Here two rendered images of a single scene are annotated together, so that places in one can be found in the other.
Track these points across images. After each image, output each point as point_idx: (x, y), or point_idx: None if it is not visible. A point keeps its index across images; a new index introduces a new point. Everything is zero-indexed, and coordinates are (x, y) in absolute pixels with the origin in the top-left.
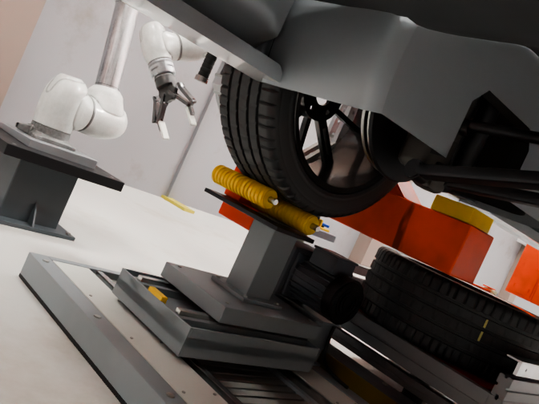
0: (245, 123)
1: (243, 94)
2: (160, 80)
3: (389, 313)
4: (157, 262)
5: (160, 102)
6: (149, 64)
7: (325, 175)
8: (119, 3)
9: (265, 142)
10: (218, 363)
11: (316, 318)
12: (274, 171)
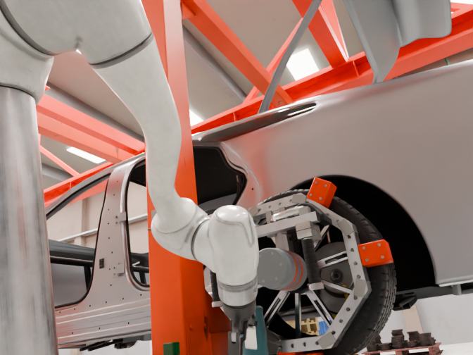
0: (387, 312)
1: (390, 293)
2: (255, 302)
3: None
4: None
5: (246, 337)
6: (254, 282)
7: (290, 333)
8: (27, 101)
9: (388, 320)
10: None
11: None
12: (374, 338)
